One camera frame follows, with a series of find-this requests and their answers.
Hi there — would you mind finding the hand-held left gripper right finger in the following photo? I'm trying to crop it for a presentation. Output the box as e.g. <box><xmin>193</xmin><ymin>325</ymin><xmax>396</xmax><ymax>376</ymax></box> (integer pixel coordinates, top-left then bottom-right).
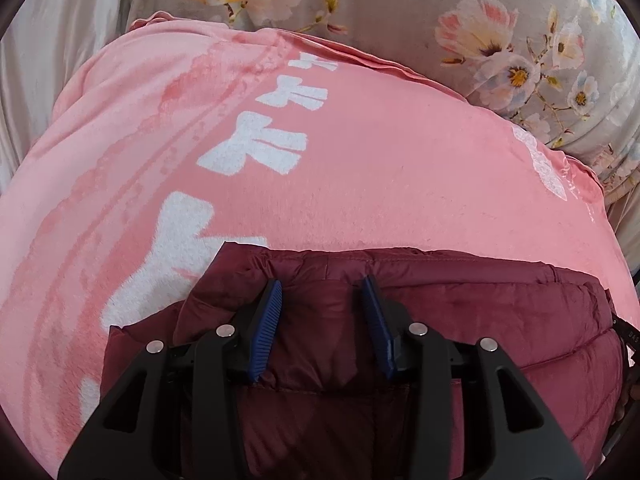
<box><xmin>360</xmin><ymin>275</ymin><xmax>587</xmax><ymax>480</ymax></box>

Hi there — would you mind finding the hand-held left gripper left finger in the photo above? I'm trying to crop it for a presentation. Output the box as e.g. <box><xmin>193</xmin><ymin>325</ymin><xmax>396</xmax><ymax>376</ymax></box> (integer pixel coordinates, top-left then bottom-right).
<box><xmin>57</xmin><ymin>280</ymin><xmax>283</xmax><ymax>480</ymax></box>

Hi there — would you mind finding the maroon quilted puffer jacket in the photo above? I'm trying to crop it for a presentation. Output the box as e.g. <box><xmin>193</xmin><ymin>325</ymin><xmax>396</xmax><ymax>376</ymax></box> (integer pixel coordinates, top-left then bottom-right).
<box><xmin>100</xmin><ymin>241</ymin><xmax>632</xmax><ymax>480</ymax></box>

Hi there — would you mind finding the pink printed fleece blanket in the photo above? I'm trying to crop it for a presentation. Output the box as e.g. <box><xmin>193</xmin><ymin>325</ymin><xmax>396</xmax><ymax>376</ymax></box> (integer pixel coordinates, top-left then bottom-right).
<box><xmin>0</xmin><ymin>17</ymin><xmax>635</xmax><ymax>480</ymax></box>

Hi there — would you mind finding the grey floral bed sheet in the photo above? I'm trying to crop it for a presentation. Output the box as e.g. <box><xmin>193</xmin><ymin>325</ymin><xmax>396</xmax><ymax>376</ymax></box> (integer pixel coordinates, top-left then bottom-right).
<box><xmin>125</xmin><ymin>0</ymin><xmax>640</xmax><ymax>203</ymax></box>

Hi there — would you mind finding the white satin curtain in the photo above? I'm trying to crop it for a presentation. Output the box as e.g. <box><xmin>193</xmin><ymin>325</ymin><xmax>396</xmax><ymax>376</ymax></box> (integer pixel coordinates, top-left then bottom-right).
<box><xmin>0</xmin><ymin>0</ymin><xmax>132</xmax><ymax>193</ymax></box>

